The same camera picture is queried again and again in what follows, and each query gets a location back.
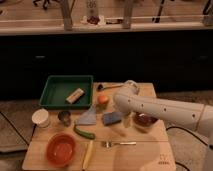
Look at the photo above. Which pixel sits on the blue sponge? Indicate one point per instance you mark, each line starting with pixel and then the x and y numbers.
pixel 111 118

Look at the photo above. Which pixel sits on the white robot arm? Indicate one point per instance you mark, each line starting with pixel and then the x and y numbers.
pixel 196 117

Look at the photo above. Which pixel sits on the dark purple bowl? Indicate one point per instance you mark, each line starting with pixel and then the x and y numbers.
pixel 142 120

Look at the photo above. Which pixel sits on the red bowl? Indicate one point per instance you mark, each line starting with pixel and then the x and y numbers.
pixel 60 150

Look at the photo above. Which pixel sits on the orange fruit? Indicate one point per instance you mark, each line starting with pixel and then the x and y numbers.
pixel 102 100

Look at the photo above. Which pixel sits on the tan wooden block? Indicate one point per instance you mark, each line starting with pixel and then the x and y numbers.
pixel 73 97

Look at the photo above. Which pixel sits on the blue grey cloth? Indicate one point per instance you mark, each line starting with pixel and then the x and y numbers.
pixel 87 118

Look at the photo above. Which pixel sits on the green plastic tray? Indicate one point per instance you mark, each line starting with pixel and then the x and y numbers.
pixel 59 87

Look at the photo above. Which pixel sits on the small metal cup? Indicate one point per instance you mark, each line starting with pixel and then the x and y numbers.
pixel 64 117

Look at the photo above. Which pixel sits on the silver fork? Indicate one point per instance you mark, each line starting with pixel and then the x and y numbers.
pixel 109 144

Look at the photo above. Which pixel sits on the yellow banana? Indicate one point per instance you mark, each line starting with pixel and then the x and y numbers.
pixel 88 155

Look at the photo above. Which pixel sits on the white paper cup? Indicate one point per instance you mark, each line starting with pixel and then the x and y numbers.
pixel 41 118

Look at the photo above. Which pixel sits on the wooden handled spoon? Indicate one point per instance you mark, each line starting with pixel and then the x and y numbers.
pixel 102 87

